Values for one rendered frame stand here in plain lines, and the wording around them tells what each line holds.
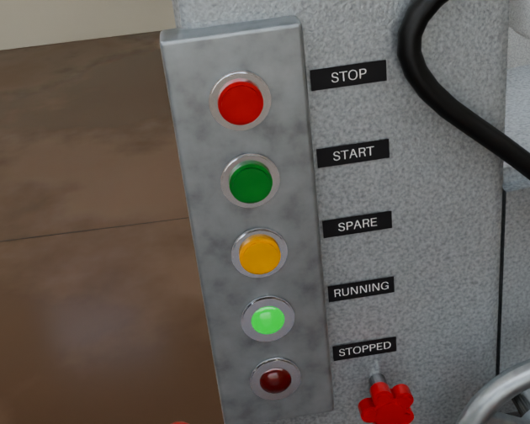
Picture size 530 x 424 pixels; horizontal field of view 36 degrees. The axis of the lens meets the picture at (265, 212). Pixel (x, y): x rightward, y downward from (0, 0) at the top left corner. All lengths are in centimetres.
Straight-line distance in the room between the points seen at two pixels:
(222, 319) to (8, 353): 252
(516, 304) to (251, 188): 23
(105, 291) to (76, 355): 39
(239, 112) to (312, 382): 21
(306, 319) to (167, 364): 224
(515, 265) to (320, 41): 22
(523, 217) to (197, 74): 25
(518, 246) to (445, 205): 7
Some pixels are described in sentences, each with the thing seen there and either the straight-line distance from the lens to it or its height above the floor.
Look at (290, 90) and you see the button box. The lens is 47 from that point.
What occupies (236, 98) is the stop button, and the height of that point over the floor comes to 152.
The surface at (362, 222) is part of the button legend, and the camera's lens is 53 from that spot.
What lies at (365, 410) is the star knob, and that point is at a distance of 58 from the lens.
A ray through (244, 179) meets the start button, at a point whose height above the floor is 147.
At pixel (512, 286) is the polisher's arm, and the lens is 61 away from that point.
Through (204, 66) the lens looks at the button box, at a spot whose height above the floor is 154.
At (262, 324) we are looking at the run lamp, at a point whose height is 137.
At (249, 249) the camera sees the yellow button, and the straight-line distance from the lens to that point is 50.
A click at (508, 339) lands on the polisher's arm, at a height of 129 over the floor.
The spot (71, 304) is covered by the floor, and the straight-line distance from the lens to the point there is 320.
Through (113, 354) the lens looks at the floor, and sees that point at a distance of 287.
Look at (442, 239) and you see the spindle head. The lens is 56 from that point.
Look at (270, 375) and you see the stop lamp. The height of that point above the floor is 132.
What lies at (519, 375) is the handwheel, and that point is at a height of 131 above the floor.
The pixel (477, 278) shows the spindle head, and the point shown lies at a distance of 58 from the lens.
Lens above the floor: 168
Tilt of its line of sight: 28 degrees down
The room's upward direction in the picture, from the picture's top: 7 degrees counter-clockwise
